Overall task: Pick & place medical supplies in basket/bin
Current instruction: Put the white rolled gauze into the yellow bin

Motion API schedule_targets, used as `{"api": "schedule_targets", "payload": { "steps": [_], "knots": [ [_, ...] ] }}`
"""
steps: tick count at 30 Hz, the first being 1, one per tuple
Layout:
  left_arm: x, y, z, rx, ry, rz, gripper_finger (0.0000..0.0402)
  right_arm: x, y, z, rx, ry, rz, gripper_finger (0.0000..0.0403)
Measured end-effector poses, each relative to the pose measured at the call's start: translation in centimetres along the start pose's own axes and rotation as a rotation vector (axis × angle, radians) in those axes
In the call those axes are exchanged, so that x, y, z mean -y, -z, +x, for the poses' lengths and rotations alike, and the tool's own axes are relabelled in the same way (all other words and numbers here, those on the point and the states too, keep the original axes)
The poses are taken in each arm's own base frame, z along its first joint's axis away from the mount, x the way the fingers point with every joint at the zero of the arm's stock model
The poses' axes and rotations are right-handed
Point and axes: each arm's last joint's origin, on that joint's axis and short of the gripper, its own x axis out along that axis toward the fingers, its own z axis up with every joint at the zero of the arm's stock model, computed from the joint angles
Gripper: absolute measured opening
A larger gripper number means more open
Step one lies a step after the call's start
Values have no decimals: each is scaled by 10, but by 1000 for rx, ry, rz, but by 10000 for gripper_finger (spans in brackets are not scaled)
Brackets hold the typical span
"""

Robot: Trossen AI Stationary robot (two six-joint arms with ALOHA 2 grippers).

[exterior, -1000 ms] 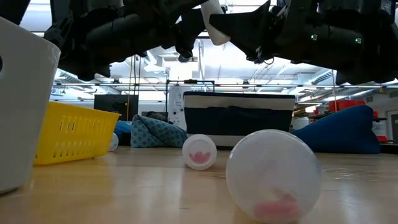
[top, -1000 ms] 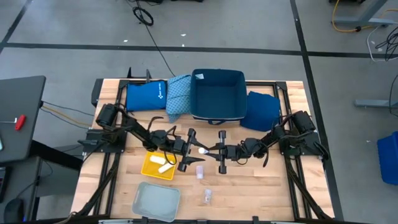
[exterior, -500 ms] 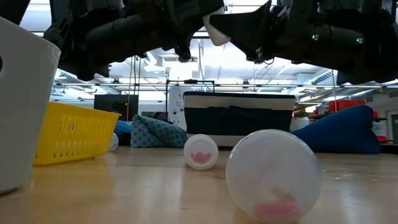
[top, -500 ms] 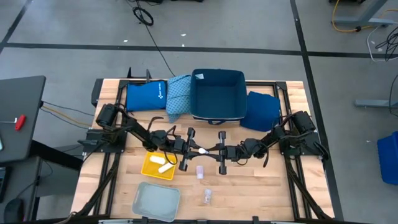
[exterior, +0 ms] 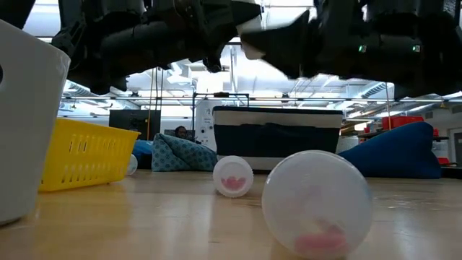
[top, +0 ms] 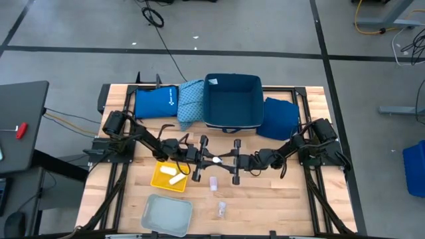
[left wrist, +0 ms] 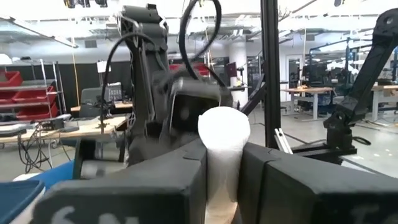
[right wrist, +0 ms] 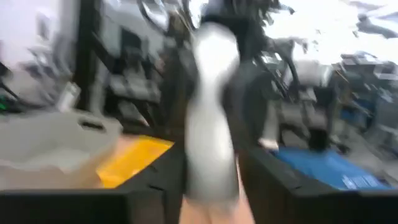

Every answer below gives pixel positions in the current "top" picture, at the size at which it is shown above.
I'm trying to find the navy fabric basket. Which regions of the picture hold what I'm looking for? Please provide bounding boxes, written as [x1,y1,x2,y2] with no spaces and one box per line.
[203,73,266,134]

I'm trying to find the white cable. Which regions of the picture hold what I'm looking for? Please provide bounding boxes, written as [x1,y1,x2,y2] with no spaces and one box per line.
[390,25,425,67]

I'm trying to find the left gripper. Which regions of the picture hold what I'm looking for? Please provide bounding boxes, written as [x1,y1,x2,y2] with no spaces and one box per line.
[185,135,218,183]

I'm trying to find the light grey plastic bin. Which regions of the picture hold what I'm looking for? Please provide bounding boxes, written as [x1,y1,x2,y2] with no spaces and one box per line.
[139,193,194,238]

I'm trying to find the black flat box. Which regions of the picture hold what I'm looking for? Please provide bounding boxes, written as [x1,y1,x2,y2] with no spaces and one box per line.
[96,83,112,114]

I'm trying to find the grey table leg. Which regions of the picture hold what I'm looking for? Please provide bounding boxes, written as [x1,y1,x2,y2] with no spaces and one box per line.
[354,0,425,29]

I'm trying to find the dark blue folded cloth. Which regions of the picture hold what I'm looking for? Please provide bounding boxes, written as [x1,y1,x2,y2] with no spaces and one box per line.
[256,96,301,141]

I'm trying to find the black desk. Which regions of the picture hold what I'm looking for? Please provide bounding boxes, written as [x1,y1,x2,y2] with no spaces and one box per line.
[0,80,50,176]

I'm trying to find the clear packet with small item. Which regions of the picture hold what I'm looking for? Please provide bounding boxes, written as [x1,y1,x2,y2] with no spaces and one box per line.
[216,200,228,219]

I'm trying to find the black computer mouse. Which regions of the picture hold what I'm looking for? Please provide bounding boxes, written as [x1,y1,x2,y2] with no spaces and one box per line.
[3,211,27,238]

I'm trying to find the patterned light blue cloth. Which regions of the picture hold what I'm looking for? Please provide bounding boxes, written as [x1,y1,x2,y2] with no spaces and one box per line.
[177,79,205,131]

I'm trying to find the red handled hex key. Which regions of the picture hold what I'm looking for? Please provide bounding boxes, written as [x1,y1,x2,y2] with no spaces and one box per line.
[0,121,29,141]

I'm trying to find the yellow cable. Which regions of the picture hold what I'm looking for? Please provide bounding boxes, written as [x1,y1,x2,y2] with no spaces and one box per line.
[353,0,425,36]
[44,112,100,137]

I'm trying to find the black keyboard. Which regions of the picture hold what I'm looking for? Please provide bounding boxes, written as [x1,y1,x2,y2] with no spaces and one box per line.
[0,177,7,217]

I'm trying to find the blue pouch white logo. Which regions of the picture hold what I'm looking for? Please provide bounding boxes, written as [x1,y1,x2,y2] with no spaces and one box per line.
[134,85,180,120]

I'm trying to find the blue plastic bin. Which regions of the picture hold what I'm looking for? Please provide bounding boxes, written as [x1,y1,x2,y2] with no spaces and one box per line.
[402,139,425,199]

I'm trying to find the yellow plastic tray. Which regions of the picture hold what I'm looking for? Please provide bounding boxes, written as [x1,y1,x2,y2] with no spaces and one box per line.
[149,161,190,194]

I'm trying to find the black cable bundle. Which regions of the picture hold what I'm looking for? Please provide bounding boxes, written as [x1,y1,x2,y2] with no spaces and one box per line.
[400,28,425,66]

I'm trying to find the dark grey desk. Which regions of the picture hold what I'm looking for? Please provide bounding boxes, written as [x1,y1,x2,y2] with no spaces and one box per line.
[0,148,89,239]

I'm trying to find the coiled black cable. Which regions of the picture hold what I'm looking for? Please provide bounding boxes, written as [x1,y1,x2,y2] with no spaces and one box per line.
[133,0,189,82]

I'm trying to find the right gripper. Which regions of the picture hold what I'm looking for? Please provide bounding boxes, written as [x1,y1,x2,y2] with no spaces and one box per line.
[216,139,260,186]

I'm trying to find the grey table foot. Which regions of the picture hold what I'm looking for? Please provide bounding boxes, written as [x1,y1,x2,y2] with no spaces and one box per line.
[378,106,425,117]

